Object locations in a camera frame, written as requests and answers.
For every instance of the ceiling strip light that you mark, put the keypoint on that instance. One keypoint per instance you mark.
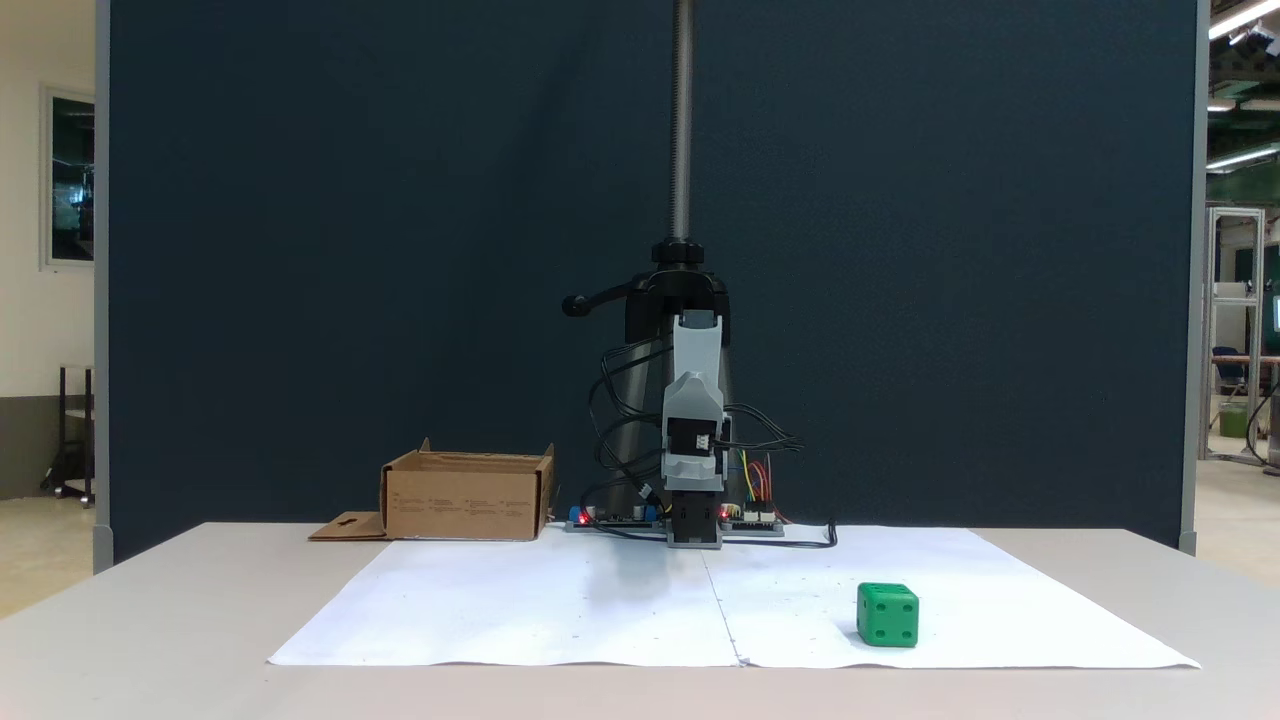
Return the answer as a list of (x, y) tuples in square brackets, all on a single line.
[(1240, 18), (1240, 157)]

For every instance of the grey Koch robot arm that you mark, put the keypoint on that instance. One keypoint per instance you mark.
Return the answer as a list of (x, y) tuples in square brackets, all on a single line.
[(690, 400)]

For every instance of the aluminium profile frame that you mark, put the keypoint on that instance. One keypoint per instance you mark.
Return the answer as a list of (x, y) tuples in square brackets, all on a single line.
[(1213, 330)]

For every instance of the circuit board with blue parts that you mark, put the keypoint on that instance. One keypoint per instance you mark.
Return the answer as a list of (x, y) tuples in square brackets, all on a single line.
[(610, 520)]

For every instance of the brown cardboard box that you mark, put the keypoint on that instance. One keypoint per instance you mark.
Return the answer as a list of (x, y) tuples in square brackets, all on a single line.
[(465, 505)]

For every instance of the green bin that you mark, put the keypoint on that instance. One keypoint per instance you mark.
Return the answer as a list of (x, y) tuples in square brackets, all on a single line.
[(1233, 420)]

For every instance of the grey wide fixed gripper finger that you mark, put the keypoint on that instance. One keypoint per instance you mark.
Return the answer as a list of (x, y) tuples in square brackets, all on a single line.
[(694, 480)]

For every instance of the black metal cart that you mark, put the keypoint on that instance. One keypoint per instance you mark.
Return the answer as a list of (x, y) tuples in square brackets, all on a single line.
[(62, 430)]

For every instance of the blue chair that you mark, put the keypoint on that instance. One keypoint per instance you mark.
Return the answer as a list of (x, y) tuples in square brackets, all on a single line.
[(1228, 368)]

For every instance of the framed wall window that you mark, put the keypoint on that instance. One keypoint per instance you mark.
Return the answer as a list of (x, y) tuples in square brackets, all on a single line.
[(72, 180)]

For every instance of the white paper sheet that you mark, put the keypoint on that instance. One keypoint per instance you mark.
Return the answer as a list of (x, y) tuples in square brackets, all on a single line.
[(1000, 600), (520, 610)]

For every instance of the black and grey tripod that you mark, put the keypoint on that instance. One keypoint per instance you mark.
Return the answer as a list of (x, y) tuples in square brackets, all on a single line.
[(681, 120)]

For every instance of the green die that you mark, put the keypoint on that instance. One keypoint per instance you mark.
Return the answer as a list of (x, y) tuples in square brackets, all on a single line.
[(888, 615)]

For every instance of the dark blue partition panel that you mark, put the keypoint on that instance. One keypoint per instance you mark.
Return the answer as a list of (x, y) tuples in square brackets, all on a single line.
[(300, 200)]

